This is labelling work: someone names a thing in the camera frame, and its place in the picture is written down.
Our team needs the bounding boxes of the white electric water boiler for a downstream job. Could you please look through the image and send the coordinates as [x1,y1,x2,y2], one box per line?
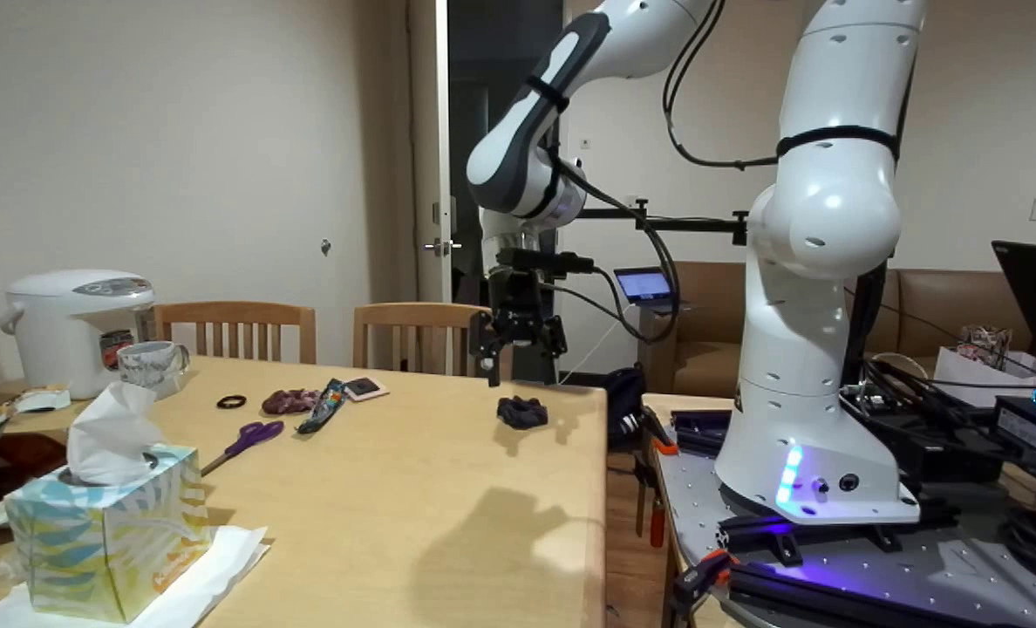
[0,268,153,398]

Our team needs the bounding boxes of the pink framed small device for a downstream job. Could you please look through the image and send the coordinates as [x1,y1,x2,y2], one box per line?
[341,378,385,400]

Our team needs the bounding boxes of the purple handled scissors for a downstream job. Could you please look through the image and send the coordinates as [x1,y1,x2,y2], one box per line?
[202,418,281,477]

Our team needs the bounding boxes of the light wooden chair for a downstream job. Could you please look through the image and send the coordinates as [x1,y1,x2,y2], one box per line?
[352,300,478,378]

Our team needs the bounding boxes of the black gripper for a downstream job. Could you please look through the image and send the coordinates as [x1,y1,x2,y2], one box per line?
[471,249,592,384]

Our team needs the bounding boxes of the white paper napkin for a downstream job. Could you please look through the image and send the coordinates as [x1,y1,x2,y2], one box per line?
[0,526,268,628]

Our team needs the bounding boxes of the purple scrunchie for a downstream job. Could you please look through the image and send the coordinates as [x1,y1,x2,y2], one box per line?
[260,391,318,417]

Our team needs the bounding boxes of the small screen device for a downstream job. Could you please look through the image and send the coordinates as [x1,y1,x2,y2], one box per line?
[612,268,674,306]

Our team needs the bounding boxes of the dark gray scrunchie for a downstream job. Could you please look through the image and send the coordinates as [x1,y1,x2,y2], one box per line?
[496,398,548,431]

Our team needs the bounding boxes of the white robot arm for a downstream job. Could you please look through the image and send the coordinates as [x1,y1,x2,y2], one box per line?
[466,0,924,526]

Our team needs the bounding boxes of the round metal robot base plate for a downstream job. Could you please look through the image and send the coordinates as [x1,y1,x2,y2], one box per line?
[694,464,1036,628]

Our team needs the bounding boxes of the blue patterned tissue box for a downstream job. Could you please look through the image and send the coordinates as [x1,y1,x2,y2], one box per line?
[4,381,202,622]

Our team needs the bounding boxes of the left orange black clamp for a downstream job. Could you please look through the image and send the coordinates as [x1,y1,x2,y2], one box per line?
[674,550,731,606]

